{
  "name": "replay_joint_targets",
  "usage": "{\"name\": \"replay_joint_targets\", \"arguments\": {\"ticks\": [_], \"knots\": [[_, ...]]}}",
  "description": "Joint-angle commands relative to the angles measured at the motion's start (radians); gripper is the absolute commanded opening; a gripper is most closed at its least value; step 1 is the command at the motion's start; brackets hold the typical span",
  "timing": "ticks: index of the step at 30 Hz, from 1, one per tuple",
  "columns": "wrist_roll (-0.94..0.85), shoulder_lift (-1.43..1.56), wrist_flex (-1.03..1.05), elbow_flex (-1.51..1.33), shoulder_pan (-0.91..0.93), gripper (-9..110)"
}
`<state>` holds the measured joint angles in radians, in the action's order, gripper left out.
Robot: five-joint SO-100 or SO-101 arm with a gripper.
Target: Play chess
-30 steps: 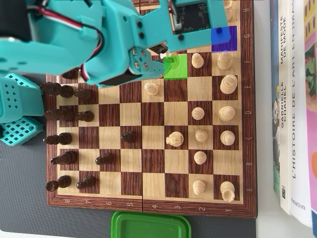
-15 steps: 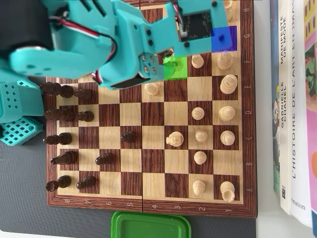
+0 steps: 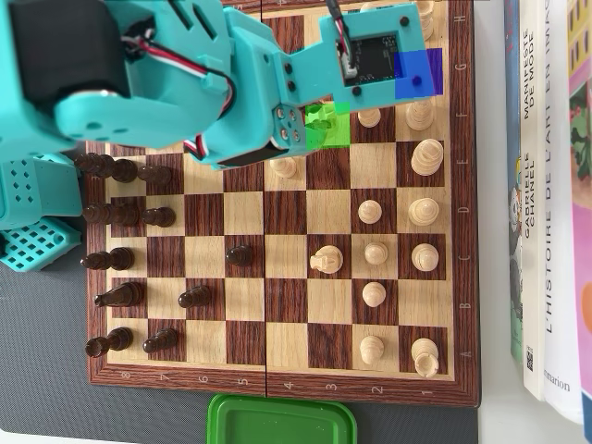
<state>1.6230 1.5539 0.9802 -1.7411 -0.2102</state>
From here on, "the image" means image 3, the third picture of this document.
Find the white wooden king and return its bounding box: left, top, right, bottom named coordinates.
left=410, top=138, right=444, bottom=177

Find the wooden chessboard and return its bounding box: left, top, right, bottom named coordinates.
left=84, top=0, right=480, bottom=409

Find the dark wooden bishop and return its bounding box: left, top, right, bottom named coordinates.
left=80, top=246, right=137, bottom=273

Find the dark wooden queen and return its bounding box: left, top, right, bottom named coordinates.
left=81, top=202, right=141, bottom=227

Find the red white black servo cable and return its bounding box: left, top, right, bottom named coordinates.
left=182, top=135, right=210, bottom=162
left=120, top=25, right=238, bottom=117

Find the white wooden queen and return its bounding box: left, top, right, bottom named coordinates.
left=407, top=197, right=440, bottom=228

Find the dark wooden pawn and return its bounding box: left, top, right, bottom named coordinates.
left=142, top=327, right=179, bottom=355
left=137, top=165, right=173, bottom=187
left=179, top=284, right=213, bottom=310
left=225, top=244, right=254, bottom=268
left=141, top=206, right=177, bottom=228

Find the white wooden bishop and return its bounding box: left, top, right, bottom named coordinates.
left=410, top=242, right=439, bottom=273
left=405, top=95, right=435, bottom=132

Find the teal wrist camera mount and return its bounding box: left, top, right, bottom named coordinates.
left=273, top=2, right=423, bottom=108

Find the dark wooden rook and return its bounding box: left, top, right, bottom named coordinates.
left=86, top=326, right=134, bottom=358

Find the green plastic container lid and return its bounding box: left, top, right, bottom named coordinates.
left=206, top=391, right=358, bottom=444

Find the dark grey mat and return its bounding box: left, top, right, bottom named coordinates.
left=0, top=221, right=482, bottom=444

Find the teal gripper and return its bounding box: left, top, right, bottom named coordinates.
left=198, top=6, right=307, bottom=170

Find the pink colourful book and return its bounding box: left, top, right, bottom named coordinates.
left=564, top=0, right=592, bottom=426

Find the blue book with panda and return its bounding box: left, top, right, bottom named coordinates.
left=502, top=0, right=528, bottom=364

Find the white wooden rook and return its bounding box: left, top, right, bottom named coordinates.
left=410, top=337, right=439, bottom=378
left=418, top=0, right=436, bottom=42

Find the black white camera cable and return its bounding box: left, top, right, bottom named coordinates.
left=325, top=0, right=360, bottom=78

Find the dark wooden king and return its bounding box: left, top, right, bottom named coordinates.
left=73, top=152, right=139, bottom=184

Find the white Histoire de l'Art book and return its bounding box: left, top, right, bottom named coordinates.
left=540, top=0, right=585, bottom=425

